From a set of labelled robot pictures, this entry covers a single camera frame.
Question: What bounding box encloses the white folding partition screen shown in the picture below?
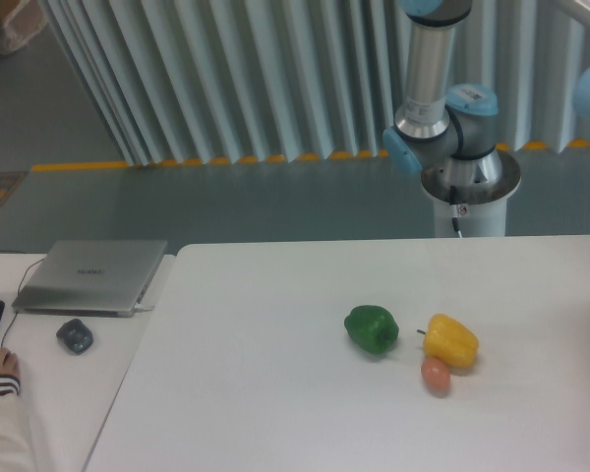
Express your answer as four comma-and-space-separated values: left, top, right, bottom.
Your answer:
41, 1, 590, 165

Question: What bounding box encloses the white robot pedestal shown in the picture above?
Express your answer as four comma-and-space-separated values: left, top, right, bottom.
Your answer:
421, 148, 521, 238

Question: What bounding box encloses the white laptop charging cable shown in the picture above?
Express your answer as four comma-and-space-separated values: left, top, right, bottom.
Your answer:
136, 282, 156, 313

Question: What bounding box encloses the black mouse cable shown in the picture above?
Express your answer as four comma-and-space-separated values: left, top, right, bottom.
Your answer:
0, 250, 55, 351

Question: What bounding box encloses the green bell pepper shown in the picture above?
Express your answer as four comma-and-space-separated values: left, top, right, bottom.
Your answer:
343, 305, 399, 355

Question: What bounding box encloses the silver closed laptop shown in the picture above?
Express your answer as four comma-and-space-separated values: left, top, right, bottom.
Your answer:
12, 240, 167, 318

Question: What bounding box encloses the brown egg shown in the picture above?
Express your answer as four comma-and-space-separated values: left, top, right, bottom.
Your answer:
421, 357, 450, 392

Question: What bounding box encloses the yellow bell pepper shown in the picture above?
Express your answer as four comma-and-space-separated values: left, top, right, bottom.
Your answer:
417, 314, 480, 370

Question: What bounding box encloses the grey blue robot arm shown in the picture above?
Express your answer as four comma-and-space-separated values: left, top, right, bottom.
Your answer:
383, 1, 590, 173

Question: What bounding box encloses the person's hand on mouse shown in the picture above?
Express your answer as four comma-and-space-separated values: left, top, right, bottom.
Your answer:
0, 347, 21, 381

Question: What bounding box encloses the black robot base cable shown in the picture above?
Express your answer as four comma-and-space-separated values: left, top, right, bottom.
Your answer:
448, 184, 464, 240

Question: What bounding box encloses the white striped sleeve forearm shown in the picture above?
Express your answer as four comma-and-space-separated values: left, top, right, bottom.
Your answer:
0, 374, 38, 471

